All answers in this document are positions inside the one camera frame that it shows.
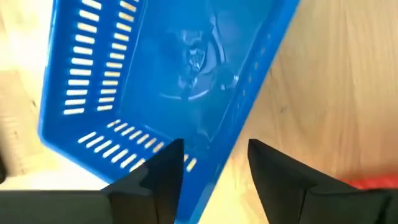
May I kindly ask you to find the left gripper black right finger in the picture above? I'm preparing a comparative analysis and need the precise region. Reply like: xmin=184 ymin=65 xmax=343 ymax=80
xmin=248 ymin=138 xmax=398 ymax=224

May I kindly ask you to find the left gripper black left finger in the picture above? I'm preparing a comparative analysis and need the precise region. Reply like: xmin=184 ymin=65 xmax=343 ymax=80
xmin=0 ymin=138 xmax=185 ymax=224

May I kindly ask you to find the red plastic slotted basket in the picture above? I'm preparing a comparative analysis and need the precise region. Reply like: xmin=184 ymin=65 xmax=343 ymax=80
xmin=340 ymin=174 xmax=398 ymax=190

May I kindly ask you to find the blue plastic slotted basket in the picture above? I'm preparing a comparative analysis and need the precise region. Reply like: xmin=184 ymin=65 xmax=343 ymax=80
xmin=37 ymin=0 xmax=302 ymax=224

